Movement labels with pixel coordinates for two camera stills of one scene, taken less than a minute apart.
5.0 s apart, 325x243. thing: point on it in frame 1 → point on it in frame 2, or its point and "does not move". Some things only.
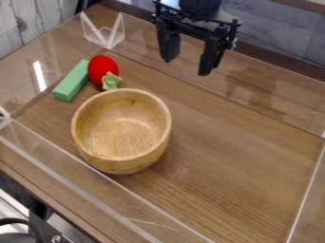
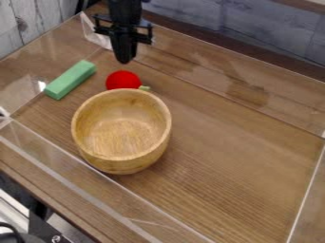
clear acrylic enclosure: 146,152 does not move
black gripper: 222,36 → 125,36
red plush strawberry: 103,71 → 125,79
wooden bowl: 119,128 does not move
